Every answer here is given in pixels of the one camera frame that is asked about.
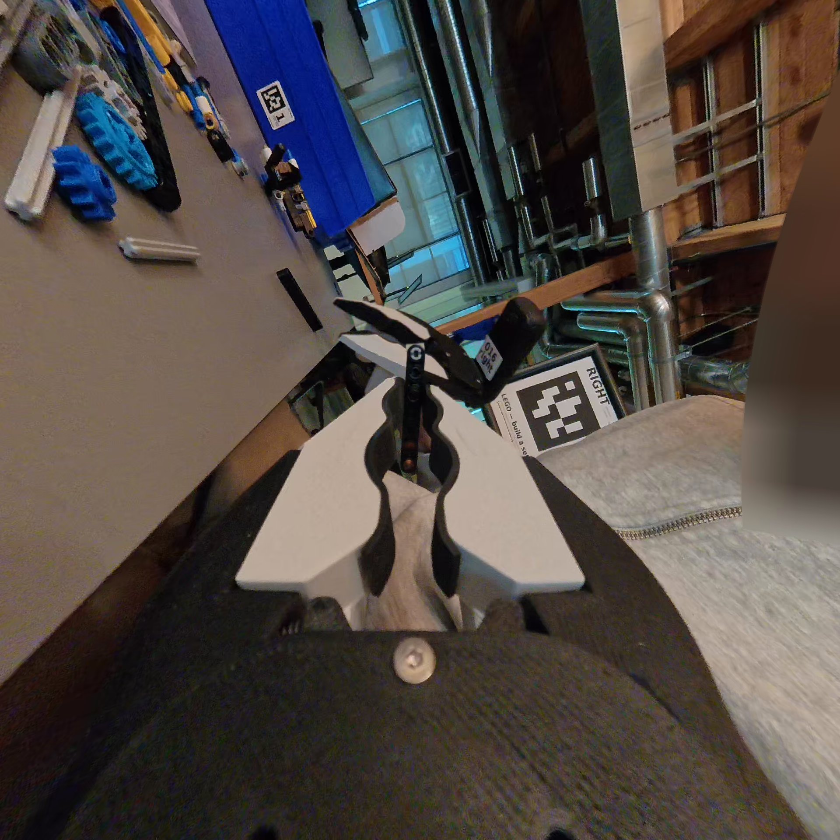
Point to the wooden railing beam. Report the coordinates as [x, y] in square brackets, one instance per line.
[577, 282]

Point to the short grey lego beam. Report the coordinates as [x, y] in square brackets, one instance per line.
[43, 62]

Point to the silver ventilation pipes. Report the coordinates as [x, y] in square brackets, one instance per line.
[649, 295]

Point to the small white lego gear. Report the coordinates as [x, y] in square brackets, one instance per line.
[108, 85]

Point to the short black lego piece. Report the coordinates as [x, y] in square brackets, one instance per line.
[298, 298]

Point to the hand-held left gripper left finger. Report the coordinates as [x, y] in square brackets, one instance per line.
[308, 518]

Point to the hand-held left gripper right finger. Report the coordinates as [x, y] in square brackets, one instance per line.
[512, 525]

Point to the large blue lego gear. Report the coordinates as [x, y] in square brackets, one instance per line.
[111, 138]

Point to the grey lego axle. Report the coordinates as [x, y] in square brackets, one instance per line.
[39, 151]
[157, 249]

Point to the framed black white marker sign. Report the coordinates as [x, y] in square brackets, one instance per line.
[564, 407]

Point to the blue storage bin with tag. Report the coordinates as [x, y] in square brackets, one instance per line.
[243, 39]

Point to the scattered small lego pins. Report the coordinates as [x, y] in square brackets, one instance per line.
[203, 111]

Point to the small black lego assembly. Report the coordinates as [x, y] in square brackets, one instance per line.
[289, 177]

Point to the yellow lego beam assembly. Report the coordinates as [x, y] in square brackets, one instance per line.
[148, 33]

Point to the long black lego beam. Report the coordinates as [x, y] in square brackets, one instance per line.
[161, 177]

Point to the small blue lego gear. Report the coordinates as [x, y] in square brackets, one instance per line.
[82, 184]

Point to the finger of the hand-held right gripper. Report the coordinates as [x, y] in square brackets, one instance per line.
[377, 354]
[400, 323]

